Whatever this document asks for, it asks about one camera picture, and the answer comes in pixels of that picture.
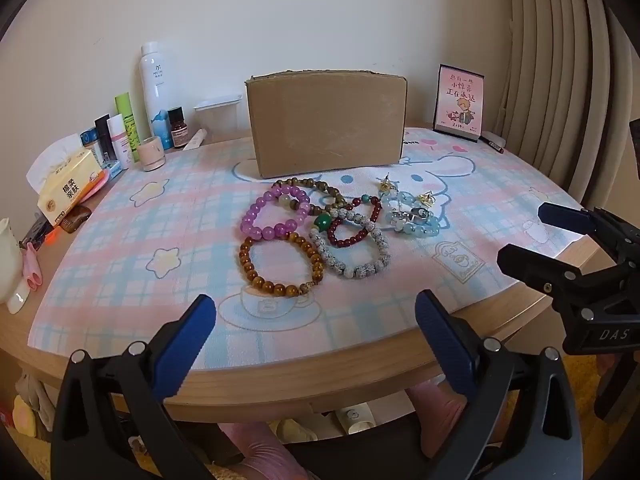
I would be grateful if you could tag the pastel plaid cartoon mat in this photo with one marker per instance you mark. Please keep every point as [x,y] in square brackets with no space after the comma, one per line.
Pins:
[175,220]

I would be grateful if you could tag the beige curtain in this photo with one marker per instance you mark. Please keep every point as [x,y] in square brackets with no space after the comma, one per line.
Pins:
[560,60]

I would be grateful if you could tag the white slipper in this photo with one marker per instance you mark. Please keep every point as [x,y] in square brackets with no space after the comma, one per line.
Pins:
[352,417]

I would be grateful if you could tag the black pen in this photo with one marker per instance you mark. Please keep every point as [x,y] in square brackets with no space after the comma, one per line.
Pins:
[492,144]

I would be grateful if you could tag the clear container with white lid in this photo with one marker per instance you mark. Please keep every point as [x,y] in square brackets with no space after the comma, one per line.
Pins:
[215,120]

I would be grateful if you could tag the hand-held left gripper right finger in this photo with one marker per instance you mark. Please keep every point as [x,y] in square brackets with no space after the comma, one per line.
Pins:
[441,331]

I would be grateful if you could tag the pale yellow slipper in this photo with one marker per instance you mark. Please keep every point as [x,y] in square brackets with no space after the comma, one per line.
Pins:
[292,430]

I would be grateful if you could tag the white ceramic figurine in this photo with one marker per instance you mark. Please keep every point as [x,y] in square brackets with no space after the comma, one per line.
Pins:
[10,260]

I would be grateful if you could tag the yellow tissue pack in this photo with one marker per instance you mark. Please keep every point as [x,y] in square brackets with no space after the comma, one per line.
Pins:
[70,185]

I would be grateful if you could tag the small dark glass bottle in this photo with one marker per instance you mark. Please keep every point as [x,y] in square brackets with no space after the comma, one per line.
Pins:
[177,132]

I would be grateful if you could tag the tall white spray bottle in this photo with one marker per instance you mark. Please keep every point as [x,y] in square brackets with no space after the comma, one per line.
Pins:
[156,85]

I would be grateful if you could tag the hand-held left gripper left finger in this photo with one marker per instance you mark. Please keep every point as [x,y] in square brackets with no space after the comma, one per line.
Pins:
[186,338]

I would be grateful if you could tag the person's left leg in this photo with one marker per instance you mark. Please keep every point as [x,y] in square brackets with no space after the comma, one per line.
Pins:
[260,452]

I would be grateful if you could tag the green tube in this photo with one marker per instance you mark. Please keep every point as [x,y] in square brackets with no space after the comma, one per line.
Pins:
[127,125]

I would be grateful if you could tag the person's right leg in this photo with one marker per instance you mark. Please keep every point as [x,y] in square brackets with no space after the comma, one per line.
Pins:
[440,425]

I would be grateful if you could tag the light blue packet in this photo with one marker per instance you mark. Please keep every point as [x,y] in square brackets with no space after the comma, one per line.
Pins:
[112,170]

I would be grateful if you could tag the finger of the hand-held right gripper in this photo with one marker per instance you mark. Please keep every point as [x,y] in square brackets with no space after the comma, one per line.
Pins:
[530,262]
[565,217]

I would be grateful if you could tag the blue and white box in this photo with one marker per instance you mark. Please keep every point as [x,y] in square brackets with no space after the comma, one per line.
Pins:
[89,138]

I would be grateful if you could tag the person's leg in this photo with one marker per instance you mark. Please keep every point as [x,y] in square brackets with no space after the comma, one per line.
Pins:
[260,452]
[440,425]

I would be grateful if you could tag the brown comb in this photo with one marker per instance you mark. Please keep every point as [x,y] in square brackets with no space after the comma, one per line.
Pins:
[75,219]

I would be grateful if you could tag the small white tube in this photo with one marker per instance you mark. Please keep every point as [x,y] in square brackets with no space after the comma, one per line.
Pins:
[195,140]

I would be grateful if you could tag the pink desk calendar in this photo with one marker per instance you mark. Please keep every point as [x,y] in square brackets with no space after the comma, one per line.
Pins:
[459,102]

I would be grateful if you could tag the beige candle jar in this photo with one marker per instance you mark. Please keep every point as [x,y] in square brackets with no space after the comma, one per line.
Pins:
[151,156]

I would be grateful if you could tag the gold earring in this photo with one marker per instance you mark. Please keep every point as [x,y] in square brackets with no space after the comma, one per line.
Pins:
[386,187]
[426,198]

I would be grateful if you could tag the brown cardboard box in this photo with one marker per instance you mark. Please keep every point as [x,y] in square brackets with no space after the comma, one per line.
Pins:
[325,125]

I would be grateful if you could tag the white and pink bottle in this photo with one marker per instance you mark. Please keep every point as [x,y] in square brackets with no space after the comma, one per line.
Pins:
[119,145]

